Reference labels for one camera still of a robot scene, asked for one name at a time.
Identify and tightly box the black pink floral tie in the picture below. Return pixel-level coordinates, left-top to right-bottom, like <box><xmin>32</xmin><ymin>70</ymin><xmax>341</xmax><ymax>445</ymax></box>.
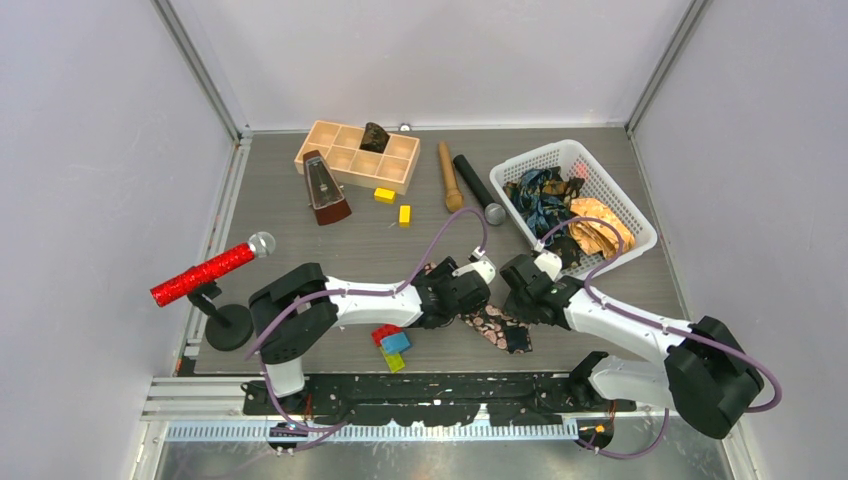
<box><xmin>441</xmin><ymin>301</ymin><xmax>532</xmax><ymax>354</ymax></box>

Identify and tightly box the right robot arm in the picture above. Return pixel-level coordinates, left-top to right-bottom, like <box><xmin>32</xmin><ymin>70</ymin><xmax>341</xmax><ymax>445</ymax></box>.
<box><xmin>500</xmin><ymin>253</ymin><xmax>764</xmax><ymax>439</ymax></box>

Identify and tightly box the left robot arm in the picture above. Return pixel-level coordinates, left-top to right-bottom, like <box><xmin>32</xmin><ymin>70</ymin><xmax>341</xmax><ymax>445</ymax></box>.
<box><xmin>248</xmin><ymin>256</ymin><xmax>496</xmax><ymax>414</ymax></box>

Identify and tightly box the blue toy brick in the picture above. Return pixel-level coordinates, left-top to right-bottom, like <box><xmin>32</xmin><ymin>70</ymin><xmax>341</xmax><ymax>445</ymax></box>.
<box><xmin>380</xmin><ymin>332</ymin><xmax>412</xmax><ymax>355</ymax></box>

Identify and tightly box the red toy brick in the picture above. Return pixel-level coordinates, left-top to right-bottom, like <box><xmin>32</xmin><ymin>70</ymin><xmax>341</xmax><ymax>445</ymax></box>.
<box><xmin>370</xmin><ymin>324</ymin><xmax>403</xmax><ymax>347</ymax></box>

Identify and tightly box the yellow green translucent brick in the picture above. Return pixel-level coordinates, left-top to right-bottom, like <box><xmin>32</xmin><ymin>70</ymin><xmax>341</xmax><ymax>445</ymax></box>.
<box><xmin>380</xmin><ymin>348</ymin><xmax>405</xmax><ymax>373</ymax></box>

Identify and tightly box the blue patterned tie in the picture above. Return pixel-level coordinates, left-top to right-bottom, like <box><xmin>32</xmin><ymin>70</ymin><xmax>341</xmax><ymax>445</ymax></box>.
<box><xmin>503</xmin><ymin>167</ymin><xmax>585</xmax><ymax>239</ymax></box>

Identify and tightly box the orange gold tie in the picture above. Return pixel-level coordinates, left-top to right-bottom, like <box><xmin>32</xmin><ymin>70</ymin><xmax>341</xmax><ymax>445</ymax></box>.
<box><xmin>568</xmin><ymin>198</ymin><xmax>635</xmax><ymax>259</ymax></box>

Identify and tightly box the black microphone silver head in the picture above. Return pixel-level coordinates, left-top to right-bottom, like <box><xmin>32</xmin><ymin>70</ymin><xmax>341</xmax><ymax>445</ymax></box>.
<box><xmin>452</xmin><ymin>155</ymin><xmax>506</xmax><ymax>226</ymax></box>

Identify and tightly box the yellow block upright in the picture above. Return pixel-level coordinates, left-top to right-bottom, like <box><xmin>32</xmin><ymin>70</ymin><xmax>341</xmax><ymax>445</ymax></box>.
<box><xmin>398</xmin><ymin>205</ymin><xmax>412</xmax><ymax>228</ymax></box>

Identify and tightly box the yellow block near tray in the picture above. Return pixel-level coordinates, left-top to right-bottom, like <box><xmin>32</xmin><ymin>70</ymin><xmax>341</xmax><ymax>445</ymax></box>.
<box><xmin>373</xmin><ymin>188</ymin><xmax>397</xmax><ymax>204</ymax></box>

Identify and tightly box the white plastic basket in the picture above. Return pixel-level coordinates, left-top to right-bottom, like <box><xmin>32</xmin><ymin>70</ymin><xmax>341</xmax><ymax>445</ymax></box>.
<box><xmin>489</xmin><ymin>140</ymin><xmax>657</xmax><ymax>273</ymax></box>

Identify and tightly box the wooden compartment tray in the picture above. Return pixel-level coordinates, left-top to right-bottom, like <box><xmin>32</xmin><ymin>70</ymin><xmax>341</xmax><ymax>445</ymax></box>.
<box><xmin>293</xmin><ymin>120</ymin><xmax>420</xmax><ymax>195</ymax></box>

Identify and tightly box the brown wooden metronome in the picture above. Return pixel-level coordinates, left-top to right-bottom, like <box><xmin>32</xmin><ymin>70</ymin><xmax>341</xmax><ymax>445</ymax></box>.
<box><xmin>302</xmin><ymin>150</ymin><xmax>352</xmax><ymax>226</ymax></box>

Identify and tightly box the dark rolled tie in tray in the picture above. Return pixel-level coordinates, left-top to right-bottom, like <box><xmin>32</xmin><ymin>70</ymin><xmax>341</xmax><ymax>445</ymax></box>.
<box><xmin>359</xmin><ymin>122</ymin><xmax>391</xmax><ymax>154</ymax></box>

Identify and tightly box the red glitter microphone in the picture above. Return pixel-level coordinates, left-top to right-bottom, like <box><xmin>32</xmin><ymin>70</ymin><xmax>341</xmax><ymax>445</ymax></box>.
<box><xmin>150</xmin><ymin>232</ymin><xmax>276</xmax><ymax>307</ymax></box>

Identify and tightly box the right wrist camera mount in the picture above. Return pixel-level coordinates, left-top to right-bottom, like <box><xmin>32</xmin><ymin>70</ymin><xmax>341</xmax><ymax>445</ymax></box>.
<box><xmin>533</xmin><ymin>242</ymin><xmax>563</xmax><ymax>281</ymax></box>

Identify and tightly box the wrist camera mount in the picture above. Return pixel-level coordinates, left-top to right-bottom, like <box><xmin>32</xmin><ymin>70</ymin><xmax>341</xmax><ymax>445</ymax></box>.
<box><xmin>533</xmin><ymin>242</ymin><xmax>563</xmax><ymax>281</ymax></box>
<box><xmin>452</xmin><ymin>247</ymin><xmax>497</xmax><ymax>284</ymax></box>

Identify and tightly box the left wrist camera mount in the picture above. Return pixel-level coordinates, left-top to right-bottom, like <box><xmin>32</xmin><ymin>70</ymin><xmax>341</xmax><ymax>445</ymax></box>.
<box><xmin>452</xmin><ymin>247</ymin><xmax>497</xmax><ymax>284</ymax></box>

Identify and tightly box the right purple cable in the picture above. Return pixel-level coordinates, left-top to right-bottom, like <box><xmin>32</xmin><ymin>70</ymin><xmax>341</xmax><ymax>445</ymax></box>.
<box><xmin>533</xmin><ymin>215</ymin><xmax>784</xmax><ymax>460</ymax></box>

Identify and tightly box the purple cable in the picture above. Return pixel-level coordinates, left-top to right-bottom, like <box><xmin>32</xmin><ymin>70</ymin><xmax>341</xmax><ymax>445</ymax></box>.
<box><xmin>245</xmin><ymin>206</ymin><xmax>492</xmax><ymax>455</ymax></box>
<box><xmin>533</xmin><ymin>215</ymin><xmax>784</xmax><ymax>460</ymax></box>

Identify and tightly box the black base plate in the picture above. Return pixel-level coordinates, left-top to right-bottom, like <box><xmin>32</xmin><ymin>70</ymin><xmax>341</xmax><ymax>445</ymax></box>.
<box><xmin>279</xmin><ymin>372</ymin><xmax>636</xmax><ymax>427</ymax></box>

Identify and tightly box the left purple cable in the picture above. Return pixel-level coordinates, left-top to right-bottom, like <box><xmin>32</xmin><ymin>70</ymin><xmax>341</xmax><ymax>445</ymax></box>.
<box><xmin>245</xmin><ymin>206</ymin><xmax>492</xmax><ymax>455</ymax></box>

